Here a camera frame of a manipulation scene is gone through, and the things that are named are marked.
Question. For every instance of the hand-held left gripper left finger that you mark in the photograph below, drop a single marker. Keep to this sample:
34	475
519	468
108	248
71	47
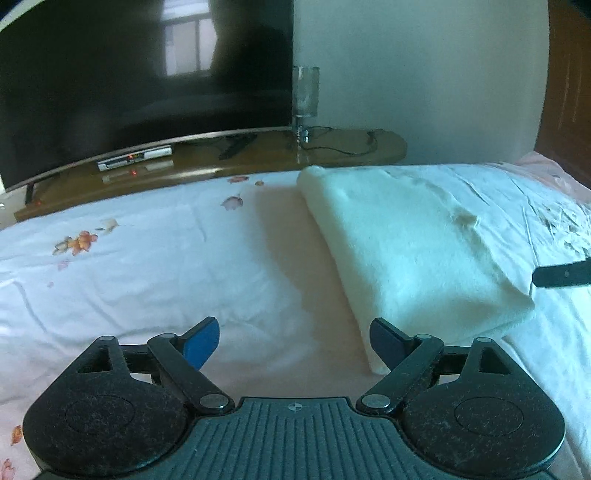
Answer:
203	344

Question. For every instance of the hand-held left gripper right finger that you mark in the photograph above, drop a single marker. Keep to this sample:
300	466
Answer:
383	337

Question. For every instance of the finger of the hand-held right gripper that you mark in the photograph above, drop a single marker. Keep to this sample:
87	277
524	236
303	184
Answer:
558	275

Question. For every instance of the white fleece cloth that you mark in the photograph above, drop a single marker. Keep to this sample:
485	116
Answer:
406	240

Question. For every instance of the white floral bed sheet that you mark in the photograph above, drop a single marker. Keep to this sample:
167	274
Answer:
138	277

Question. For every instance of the wooden headboard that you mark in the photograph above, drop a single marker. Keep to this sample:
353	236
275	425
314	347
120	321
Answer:
568	92

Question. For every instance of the black remote control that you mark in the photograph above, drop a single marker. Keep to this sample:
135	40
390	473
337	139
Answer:
233	147

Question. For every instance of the silver set-top box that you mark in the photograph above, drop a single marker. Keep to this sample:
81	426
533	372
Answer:
134	158

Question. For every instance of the wooden television stand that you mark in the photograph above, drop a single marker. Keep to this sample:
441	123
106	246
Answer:
277	159

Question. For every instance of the clear drinking glass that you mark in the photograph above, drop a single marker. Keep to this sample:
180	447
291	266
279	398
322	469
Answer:
304	92

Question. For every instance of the black television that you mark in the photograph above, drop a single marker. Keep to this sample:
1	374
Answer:
115	69

